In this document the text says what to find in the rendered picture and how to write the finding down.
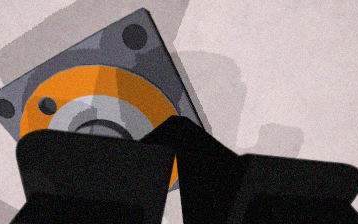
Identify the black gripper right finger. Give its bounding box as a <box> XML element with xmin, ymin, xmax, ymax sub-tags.
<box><xmin>176</xmin><ymin>116</ymin><xmax>358</xmax><ymax>224</ymax></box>

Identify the orange round plate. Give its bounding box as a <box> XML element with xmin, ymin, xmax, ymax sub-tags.
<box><xmin>20</xmin><ymin>63</ymin><xmax>180</xmax><ymax>140</ymax></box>

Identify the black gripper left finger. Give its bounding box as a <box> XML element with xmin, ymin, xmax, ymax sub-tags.
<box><xmin>16</xmin><ymin>115</ymin><xmax>181</xmax><ymax>224</ymax></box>

